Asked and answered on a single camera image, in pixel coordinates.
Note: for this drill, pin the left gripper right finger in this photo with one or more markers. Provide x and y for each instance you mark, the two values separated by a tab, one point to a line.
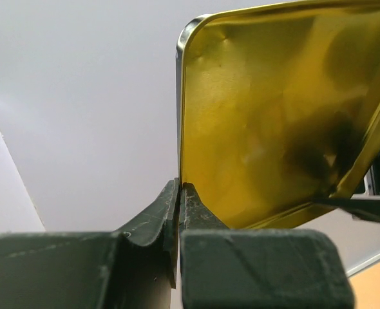
265	268

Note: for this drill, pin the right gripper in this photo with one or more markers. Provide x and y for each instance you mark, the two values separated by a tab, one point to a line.
367	210

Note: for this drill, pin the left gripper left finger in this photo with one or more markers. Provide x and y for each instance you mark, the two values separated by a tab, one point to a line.
131	267

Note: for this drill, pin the gold tin lid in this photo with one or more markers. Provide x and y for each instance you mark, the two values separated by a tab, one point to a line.
278	105

